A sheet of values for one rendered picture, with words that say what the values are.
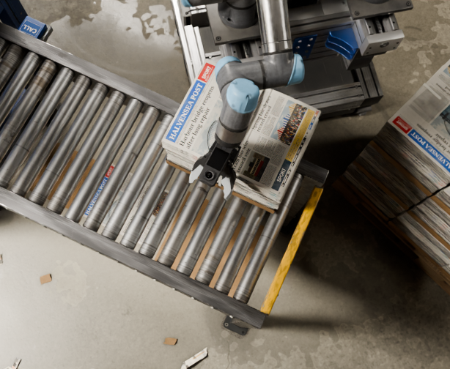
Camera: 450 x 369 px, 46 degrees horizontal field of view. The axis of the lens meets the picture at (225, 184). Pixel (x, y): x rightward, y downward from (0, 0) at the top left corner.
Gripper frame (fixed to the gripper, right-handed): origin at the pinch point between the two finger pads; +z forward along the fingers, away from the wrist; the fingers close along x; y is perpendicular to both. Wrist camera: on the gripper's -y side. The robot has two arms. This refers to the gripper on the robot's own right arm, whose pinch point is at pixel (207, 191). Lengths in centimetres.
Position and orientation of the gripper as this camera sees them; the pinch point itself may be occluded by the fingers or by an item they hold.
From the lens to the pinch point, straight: 146.9
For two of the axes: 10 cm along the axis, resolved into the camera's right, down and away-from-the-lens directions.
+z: -2.5, 6.6, 7.1
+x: -9.0, -4.2, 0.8
